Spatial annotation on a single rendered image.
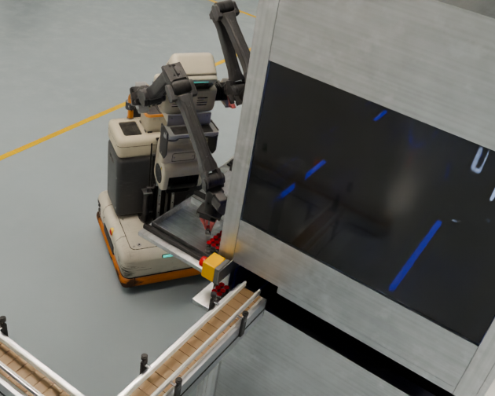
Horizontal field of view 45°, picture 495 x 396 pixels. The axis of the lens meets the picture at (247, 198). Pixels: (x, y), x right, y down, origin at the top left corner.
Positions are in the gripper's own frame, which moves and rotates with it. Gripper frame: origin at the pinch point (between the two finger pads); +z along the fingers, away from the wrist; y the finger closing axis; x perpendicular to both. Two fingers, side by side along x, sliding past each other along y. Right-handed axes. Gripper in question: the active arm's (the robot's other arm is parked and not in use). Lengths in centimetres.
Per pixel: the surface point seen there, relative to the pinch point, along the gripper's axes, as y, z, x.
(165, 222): -18.9, 3.8, -1.3
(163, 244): -13.5, 4.1, -14.2
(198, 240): -2.0, 3.9, -5.0
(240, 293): 25.4, -0.7, -29.9
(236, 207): 16.8, -32.6, -23.8
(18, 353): -25, -4, -89
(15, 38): -319, 90, 287
